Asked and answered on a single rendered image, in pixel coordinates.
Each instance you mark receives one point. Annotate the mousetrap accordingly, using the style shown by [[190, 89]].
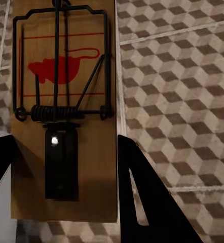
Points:
[[64, 111]]

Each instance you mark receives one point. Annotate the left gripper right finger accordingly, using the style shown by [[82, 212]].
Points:
[[167, 222]]

